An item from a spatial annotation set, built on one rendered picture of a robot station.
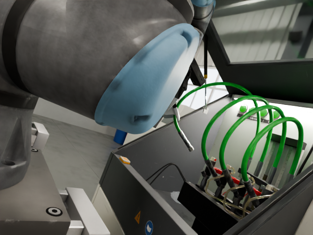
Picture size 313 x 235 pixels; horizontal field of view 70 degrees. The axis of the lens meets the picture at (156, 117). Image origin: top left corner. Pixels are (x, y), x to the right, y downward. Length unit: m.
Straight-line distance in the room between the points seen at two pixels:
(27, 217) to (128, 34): 0.19
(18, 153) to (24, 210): 0.07
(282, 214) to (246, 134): 0.64
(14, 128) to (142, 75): 0.17
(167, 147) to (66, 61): 0.97
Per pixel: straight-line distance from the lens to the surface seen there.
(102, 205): 1.01
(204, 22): 0.72
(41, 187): 0.32
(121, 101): 0.18
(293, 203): 0.63
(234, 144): 1.22
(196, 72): 0.72
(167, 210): 0.65
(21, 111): 0.28
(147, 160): 1.11
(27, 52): 0.22
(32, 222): 0.26
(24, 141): 0.30
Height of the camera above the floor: 1.17
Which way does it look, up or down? level
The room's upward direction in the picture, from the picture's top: 22 degrees clockwise
